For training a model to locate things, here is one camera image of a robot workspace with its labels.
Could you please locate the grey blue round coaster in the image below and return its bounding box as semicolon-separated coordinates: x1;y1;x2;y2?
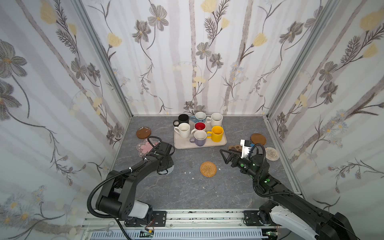
163;166;175;175

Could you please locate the pink flower coaster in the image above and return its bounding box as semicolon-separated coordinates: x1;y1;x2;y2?
136;139;159;157

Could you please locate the woven rattan round coaster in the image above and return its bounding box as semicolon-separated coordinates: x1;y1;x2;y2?
200;162;217;178

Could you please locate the brown round wooden coaster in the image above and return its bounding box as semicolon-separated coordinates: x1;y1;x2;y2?
250;133;267;146

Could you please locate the white colourful stitched coaster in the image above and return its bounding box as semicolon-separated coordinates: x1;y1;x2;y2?
266;147;280;161

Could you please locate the brown paw shaped coaster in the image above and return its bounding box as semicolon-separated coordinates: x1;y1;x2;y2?
228;145;243;153

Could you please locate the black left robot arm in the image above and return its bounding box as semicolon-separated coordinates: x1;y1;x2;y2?
87;142;175;222

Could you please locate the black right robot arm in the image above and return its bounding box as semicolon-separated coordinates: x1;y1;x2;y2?
220;147;358;240

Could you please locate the dark brown round coaster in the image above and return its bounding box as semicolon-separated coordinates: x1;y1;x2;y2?
136;127;152;139

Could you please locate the beige plastic tray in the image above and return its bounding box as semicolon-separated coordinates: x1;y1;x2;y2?
174;121;227;150

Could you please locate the yellow mug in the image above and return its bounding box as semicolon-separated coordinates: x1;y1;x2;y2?
207;126;224;143

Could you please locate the plain white mug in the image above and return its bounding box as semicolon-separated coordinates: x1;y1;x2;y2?
174;123;191;139

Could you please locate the purple mug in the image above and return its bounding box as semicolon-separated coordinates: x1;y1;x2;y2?
190;131;207;147

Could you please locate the black mug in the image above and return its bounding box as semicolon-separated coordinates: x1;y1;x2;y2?
173;114;190;127

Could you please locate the white speckled mug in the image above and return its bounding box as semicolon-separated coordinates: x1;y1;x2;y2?
206;113;224;127

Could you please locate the white mug red inside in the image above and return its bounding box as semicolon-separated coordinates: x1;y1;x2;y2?
191;122;206;134

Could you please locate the blue patterned mug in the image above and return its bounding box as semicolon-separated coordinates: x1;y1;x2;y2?
190;112;207;123

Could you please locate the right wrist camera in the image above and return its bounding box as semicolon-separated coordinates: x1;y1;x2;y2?
240;140;255;158

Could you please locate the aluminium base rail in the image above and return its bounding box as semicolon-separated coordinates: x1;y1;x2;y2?
74;208;301;240

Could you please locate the black corrugated cable conduit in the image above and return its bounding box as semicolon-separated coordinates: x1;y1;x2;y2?
86;168;133;219

